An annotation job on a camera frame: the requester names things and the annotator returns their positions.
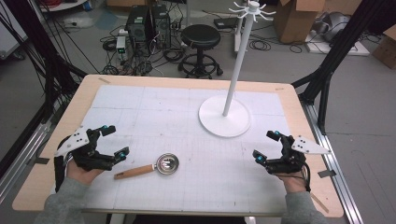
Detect white grid mat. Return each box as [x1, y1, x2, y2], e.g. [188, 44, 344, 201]
[45, 84, 292, 215]

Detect black round stool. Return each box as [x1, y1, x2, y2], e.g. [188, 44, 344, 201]
[177, 23, 224, 79]

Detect aluminium rail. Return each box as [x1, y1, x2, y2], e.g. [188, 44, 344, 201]
[0, 120, 53, 203]
[301, 102, 364, 224]

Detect grey rounded device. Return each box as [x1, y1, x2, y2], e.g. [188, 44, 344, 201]
[317, 11, 352, 43]

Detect slim black computer tower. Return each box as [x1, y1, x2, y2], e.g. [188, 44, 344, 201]
[151, 4, 173, 49]

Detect person's right hand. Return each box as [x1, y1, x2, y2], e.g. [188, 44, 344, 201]
[275, 169, 309, 194]

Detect white floor board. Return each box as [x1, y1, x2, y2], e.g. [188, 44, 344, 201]
[304, 30, 372, 57]

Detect person's left hand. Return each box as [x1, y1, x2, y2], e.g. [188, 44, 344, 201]
[65, 158, 106, 187]

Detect large black computer tower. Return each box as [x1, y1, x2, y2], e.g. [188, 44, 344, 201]
[124, 5, 154, 56]

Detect low brown cardboard box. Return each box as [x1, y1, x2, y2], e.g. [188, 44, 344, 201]
[371, 24, 396, 70]

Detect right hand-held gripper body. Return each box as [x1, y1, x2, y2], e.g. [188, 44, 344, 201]
[265, 134, 332, 175]

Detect tan tape strip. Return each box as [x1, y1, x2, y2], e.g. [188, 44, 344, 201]
[309, 192, 330, 215]

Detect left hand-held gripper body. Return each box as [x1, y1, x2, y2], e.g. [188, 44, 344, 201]
[54, 125, 116, 172]

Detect small white box green light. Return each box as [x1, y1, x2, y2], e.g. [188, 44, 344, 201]
[115, 35, 128, 61]

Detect black metal frame post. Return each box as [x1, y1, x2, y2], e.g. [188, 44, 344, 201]
[291, 0, 396, 135]
[0, 0, 89, 178]

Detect tall brown cardboard box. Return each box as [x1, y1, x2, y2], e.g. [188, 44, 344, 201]
[273, 0, 327, 45]

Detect white hook rack stand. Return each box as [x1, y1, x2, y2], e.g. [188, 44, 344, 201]
[197, 0, 277, 139]

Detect coiled black cable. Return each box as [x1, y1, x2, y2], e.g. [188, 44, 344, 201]
[248, 39, 273, 52]

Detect metal ladle with wooden handle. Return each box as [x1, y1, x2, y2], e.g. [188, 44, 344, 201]
[113, 152, 181, 181]

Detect flat black box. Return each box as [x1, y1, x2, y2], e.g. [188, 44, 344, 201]
[213, 17, 240, 31]

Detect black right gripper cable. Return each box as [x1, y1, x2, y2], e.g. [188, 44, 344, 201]
[298, 161, 313, 192]

